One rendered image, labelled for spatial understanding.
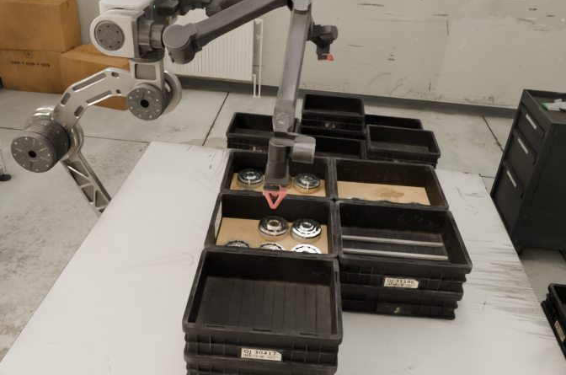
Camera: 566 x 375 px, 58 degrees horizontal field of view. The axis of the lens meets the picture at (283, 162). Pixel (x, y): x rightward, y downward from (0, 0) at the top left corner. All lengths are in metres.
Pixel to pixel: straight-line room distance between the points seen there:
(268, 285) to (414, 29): 3.50
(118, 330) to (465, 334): 1.05
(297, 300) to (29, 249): 1.96
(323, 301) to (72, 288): 0.81
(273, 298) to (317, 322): 0.15
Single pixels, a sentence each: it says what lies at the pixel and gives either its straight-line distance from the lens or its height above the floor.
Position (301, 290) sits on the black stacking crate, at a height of 0.83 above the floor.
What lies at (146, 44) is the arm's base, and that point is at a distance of 1.57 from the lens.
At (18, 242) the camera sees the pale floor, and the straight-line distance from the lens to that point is 3.24.
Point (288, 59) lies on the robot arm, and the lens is 1.48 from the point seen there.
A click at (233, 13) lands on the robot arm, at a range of 1.57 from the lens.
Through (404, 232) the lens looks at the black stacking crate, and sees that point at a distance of 1.85.
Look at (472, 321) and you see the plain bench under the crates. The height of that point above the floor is 0.70.
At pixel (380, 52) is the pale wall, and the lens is 4.75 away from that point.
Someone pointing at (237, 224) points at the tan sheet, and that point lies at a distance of 1.78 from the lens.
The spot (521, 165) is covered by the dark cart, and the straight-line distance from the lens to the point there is 3.15.
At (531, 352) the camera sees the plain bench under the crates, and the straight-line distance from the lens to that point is 1.79.
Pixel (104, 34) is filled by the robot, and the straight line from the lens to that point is 1.62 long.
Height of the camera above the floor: 1.91
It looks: 30 degrees down
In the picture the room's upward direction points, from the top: 4 degrees clockwise
